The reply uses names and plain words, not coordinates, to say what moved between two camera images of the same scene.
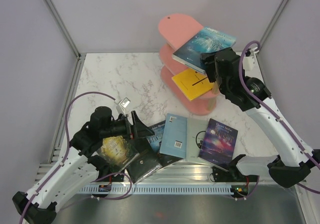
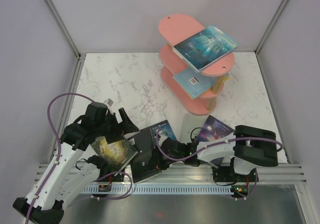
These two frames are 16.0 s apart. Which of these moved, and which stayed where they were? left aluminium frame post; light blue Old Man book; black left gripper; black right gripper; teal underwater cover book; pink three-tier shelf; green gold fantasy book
Moved: black left gripper; black right gripper; teal underwater cover book; light blue Old Man book
Stayed: pink three-tier shelf; green gold fantasy book; left aluminium frame post
